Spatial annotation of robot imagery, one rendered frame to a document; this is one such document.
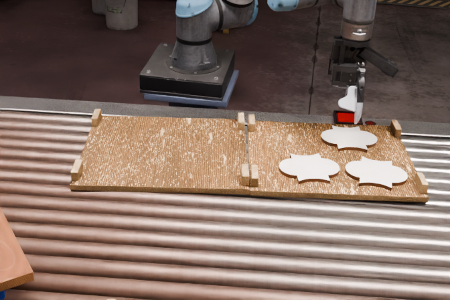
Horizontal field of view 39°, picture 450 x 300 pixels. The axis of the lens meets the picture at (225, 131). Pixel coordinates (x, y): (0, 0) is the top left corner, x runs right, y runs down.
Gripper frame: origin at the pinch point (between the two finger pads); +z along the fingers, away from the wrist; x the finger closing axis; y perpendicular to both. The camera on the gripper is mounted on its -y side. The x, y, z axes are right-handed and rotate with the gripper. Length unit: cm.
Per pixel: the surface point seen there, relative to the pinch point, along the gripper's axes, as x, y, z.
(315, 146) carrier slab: 4.1, 9.5, 8.6
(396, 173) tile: 17.4, -8.5, 7.6
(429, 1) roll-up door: -439, -157, 95
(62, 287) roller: 57, 62, 11
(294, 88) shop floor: -241, -14, 102
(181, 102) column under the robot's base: -36, 47, 16
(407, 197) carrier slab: 25.5, -9.3, 9.0
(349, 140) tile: 1.7, 0.4, 7.5
